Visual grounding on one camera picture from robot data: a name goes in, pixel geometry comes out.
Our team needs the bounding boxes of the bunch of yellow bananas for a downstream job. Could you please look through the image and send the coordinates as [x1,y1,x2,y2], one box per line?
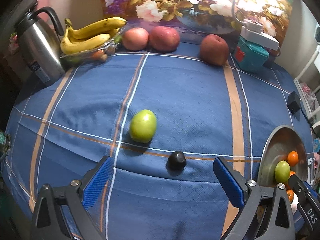
[60,17,127,55]

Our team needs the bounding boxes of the red apple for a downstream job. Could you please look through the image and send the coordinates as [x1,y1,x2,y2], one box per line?
[122,27,149,50]
[199,34,229,66]
[149,26,180,53]

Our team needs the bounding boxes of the clear plastic fruit tray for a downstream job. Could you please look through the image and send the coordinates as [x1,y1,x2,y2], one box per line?
[60,34,123,64]

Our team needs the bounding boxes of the stainless steel bowl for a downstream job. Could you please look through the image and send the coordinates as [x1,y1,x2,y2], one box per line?
[257,125,308,188]

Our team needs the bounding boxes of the teal plastic box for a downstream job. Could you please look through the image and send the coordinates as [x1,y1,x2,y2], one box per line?
[234,35,269,72]

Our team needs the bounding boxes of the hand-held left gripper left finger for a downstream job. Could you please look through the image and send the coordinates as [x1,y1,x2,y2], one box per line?
[30,155,114,240]

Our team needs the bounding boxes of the white box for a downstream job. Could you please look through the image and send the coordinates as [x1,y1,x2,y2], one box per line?
[240,19,280,52]

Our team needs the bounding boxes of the green label bottle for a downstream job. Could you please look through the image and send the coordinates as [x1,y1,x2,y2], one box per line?
[0,130,12,157]

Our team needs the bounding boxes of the pink floral object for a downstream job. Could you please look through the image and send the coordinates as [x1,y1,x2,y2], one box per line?
[9,34,19,53]

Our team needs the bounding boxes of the round green fruit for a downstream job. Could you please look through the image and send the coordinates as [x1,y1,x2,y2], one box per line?
[129,109,157,143]

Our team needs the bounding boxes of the dark plum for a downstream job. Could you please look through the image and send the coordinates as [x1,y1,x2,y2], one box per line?
[167,151,187,170]

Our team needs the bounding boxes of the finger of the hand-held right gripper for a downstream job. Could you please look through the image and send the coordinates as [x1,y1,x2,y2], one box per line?
[288,174,310,201]

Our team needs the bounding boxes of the white rack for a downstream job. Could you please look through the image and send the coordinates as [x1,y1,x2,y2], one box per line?
[294,44,320,125]

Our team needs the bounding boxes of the oval green fruit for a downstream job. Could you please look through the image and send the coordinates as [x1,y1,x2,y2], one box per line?
[274,160,291,183]

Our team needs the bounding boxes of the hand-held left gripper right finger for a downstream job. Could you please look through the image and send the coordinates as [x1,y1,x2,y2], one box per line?
[213,157,297,240]

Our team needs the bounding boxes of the black power adapter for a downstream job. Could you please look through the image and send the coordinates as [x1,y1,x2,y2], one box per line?
[287,91,302,113]

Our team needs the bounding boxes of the floral wall poster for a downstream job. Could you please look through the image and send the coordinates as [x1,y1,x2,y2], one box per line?
[100,0,294,45]

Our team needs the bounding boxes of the stainless steel kettle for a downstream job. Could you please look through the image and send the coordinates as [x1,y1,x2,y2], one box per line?
[14,7,66,88]

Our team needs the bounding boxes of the blue plaid tablecloth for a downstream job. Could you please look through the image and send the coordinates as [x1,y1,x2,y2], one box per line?
[1,41,315,240]

